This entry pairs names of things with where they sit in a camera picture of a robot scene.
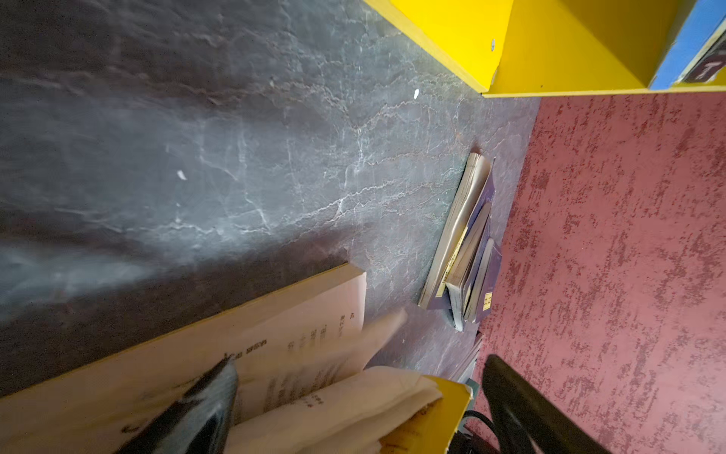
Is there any yellow cartoon book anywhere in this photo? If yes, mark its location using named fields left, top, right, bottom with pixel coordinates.
left=1, top=264, right=473, bottom=453

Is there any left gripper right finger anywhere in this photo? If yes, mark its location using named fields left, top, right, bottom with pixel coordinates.
left=482, top=355, right=607, bottom=453

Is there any yellow wooden bookshelf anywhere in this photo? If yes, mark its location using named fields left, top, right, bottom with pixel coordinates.
left=372, top=1, right=725, bottom=98

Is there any dark blue book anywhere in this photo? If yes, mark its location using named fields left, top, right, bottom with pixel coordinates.
left=418, top=151, right=492, bottom=310
left=464, top=238, right=502, bottom=323
left=445, top=202, right=492, bottom=332

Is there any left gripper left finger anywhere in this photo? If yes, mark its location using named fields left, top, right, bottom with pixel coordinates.
left=118, top=357, right=238, bottom=453

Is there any dark blue book middle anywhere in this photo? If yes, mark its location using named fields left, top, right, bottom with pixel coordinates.
left=418, top=151, right=492, bottom=310

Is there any dark blue book top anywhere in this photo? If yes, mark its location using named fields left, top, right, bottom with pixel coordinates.
left=464, top=238, right=502, bottom=323

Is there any dark blue book bottom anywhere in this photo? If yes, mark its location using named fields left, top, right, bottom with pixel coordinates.
left=445, top=202, right=492, bottom=332

